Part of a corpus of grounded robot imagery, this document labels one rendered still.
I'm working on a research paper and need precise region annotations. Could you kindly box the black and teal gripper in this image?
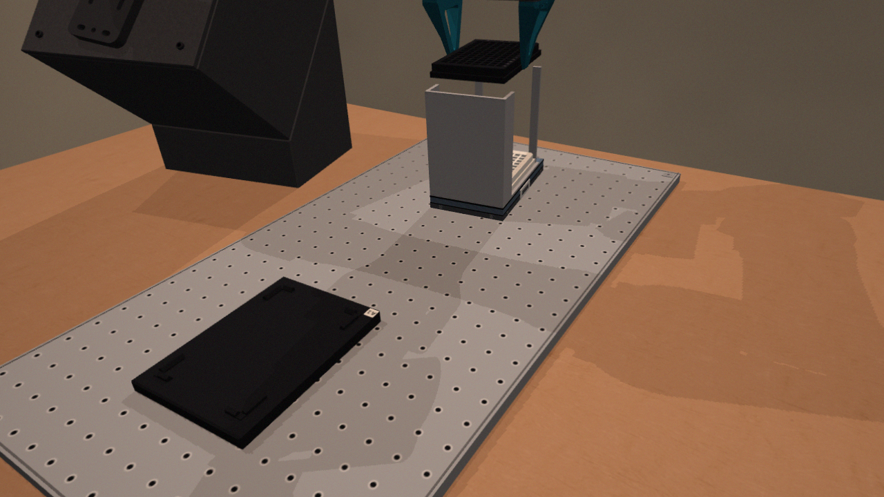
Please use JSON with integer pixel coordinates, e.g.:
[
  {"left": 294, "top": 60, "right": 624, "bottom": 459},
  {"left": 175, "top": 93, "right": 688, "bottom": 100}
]
[{"left": 422, "top": 0, "right": 555, "bottom": 70}]

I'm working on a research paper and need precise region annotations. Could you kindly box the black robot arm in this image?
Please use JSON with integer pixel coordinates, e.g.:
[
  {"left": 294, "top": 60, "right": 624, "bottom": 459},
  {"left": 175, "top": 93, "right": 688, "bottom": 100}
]
[{"left": 68, "top": 0, "right": 144, "bottom": 48}]

